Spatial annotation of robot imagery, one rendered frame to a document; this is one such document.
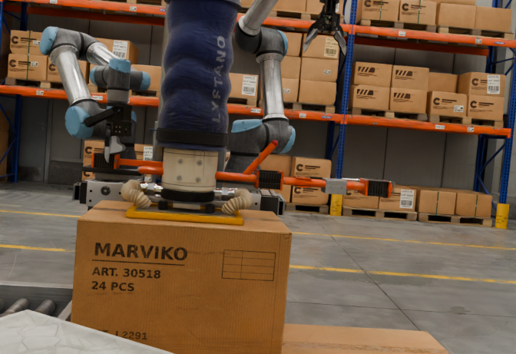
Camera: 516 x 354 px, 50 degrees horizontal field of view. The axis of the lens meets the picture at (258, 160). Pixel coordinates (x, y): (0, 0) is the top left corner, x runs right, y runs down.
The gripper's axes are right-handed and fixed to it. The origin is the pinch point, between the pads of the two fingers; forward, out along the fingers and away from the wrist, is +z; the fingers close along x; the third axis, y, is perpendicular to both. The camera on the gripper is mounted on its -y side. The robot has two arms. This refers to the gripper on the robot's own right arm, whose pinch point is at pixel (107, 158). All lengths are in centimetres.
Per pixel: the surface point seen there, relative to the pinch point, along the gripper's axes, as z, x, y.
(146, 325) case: 43, -46, 20
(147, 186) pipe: 6.0, -27.9, 16.7
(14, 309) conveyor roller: 53, -6, -27
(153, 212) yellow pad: 12.1, -39.4, 19.7
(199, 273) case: 28, -46, 34
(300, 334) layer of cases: 54, -18, 71
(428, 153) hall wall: 0, 784, 459
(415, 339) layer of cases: 55, -17, 112
